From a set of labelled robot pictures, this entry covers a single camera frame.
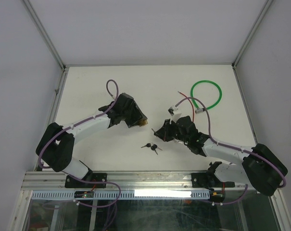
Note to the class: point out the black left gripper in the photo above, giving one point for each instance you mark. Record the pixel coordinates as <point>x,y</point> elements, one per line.
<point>138,115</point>

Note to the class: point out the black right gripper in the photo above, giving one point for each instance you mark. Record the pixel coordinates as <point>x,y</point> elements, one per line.
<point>163,133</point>

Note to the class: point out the brass padlock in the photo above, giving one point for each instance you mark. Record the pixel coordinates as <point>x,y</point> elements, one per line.
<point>142,123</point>

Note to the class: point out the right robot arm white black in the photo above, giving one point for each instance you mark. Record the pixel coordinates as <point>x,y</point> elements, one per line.
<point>256,166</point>

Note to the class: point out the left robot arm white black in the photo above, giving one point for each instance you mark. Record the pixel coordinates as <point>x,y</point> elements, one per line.
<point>57,143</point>

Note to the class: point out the black head key right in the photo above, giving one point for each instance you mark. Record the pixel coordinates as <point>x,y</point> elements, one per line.
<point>154,148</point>

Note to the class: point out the black head key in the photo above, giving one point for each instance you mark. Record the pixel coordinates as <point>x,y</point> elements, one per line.
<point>154,148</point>
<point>147,145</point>

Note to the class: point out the black head key left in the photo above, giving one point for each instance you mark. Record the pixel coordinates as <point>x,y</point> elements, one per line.
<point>147,145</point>

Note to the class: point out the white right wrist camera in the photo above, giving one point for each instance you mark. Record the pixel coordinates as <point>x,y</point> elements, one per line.
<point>175,113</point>

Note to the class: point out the green cable lock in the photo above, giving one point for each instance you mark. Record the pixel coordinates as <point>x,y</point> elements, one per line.
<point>208,91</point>

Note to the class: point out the aluminium mounting rail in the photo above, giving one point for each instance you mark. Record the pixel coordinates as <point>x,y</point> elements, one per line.
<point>127,180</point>

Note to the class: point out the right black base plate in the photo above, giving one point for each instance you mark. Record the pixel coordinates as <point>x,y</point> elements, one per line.
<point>204,180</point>

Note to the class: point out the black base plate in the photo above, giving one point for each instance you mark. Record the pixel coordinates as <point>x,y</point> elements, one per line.
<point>204,180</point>
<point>96,180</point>

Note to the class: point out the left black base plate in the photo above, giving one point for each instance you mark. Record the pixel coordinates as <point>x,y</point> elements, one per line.
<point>96,180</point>

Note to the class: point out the white perforated cable duct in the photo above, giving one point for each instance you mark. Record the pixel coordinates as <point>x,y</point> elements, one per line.
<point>143,194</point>

